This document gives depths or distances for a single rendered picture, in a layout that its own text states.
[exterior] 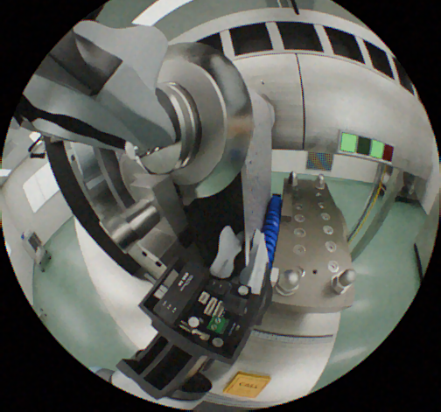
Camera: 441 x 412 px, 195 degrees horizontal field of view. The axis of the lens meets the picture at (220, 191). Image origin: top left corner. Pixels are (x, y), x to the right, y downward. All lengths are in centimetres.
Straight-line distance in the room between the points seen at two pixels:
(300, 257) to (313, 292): 7
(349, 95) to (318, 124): 15
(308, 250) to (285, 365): 27
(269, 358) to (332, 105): 62
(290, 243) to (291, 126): 31
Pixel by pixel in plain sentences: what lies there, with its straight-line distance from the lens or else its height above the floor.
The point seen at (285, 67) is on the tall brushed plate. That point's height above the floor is 139.
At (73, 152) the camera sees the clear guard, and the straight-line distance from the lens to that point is 107.
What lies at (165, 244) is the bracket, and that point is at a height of 114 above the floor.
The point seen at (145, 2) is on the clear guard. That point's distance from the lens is 66.
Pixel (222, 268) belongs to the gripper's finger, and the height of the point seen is 110.
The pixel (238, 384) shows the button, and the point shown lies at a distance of 35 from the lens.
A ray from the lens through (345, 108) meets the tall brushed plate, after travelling 46.
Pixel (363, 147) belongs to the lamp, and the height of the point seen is 118.
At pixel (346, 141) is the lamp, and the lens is 46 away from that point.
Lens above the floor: 125
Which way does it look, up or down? 31 degrees down
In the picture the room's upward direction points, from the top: 10 degrees counter-clockwise
